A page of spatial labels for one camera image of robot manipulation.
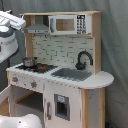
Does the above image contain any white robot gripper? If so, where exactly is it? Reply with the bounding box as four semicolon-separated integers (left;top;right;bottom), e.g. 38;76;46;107
0;11;26;30

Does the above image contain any white toy microwave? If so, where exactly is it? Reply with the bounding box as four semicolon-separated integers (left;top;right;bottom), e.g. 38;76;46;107
49;14;91;35

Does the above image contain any white oven door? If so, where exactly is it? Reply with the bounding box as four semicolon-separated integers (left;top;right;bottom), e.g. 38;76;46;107
0;86;14;116

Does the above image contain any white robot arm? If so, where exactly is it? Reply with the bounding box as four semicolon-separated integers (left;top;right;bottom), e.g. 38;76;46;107
0;11;42;128

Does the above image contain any white wooden toy kitchen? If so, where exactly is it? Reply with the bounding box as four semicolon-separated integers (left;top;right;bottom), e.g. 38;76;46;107
5;10;115;128

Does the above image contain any grey range hood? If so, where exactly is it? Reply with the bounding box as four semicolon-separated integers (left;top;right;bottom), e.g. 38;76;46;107
24;16;49;34

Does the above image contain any small metal pot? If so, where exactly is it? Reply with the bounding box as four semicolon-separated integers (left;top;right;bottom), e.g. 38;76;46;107
22;57;37;67

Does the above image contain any black toy stovetop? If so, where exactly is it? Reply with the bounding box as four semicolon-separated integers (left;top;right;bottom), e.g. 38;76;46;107
18;63;55;73

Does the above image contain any left red stove knob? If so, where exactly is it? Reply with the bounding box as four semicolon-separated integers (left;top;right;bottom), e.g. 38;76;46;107
12;77;18;82

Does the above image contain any red stove knob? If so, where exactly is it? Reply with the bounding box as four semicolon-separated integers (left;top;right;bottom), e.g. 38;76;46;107
31;81;37;88
12;77;18;82

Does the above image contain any right red stove knob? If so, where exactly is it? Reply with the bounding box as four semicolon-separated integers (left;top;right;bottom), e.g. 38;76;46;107
31;81;37;88

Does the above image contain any black toy faucet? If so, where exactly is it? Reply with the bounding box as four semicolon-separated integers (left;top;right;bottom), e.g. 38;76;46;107
75;51;93;70

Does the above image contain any grey toy sink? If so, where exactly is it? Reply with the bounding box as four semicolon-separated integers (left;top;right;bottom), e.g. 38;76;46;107
52;68;92;81

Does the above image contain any white cabinet door with dispenser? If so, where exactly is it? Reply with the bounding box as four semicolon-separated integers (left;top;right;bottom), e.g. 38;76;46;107
43;82;82;128

